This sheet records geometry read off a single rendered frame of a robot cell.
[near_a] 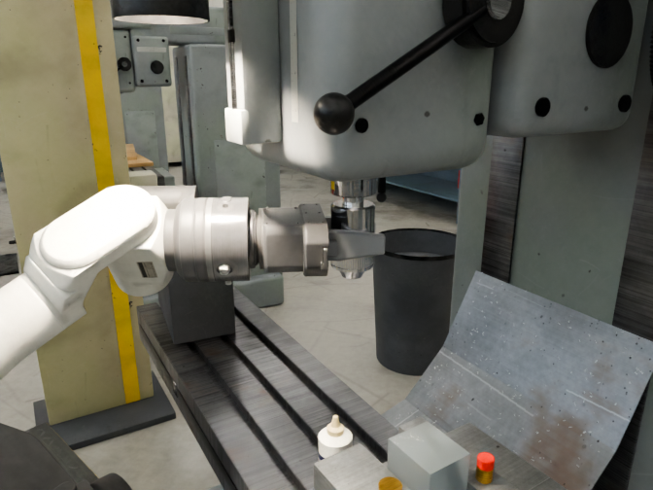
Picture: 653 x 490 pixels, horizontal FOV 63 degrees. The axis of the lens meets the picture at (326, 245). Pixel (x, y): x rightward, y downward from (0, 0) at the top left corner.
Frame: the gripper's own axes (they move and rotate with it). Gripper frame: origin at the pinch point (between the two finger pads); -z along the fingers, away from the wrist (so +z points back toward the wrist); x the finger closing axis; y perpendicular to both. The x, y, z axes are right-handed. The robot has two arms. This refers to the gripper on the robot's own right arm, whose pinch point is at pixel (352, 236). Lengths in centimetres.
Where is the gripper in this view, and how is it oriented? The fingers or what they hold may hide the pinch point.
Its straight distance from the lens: 58.0
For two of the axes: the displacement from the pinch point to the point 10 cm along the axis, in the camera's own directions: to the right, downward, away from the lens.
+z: -10.0, 0.2, -1.0
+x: -1.0, -3.0, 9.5
